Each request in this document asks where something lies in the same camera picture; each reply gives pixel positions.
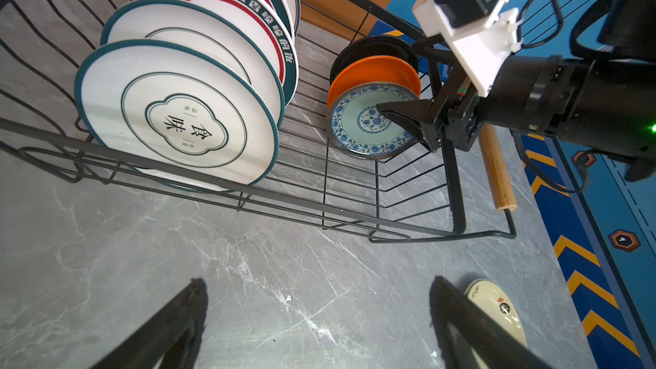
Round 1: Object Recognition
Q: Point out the white plate green rim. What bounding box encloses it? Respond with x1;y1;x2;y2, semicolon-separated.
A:
100;0;285;126
74;39;279;186

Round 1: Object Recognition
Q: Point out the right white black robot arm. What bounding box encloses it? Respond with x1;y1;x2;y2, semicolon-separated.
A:
378;0;655;182

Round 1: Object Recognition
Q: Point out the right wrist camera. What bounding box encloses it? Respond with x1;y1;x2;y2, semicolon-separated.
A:
413;0;523;97

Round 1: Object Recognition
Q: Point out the white plate green rim front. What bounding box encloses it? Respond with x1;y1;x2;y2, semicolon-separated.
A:
74;39;279;186

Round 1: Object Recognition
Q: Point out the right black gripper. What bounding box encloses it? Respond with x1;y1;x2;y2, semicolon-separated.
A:
377;35;483;153

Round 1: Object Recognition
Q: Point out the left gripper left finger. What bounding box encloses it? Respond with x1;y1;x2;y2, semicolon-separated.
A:
94;278;208;368

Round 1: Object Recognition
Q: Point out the black plate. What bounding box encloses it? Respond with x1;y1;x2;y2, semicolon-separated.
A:
329;35;420;84

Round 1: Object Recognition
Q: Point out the black wire dish rack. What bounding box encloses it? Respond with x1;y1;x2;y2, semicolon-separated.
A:
0;0;519;244

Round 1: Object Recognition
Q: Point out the orange plate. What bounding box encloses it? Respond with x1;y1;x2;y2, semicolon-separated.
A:
326;56;421;109

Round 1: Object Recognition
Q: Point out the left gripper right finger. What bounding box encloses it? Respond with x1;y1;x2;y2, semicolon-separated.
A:
429;276;548;368

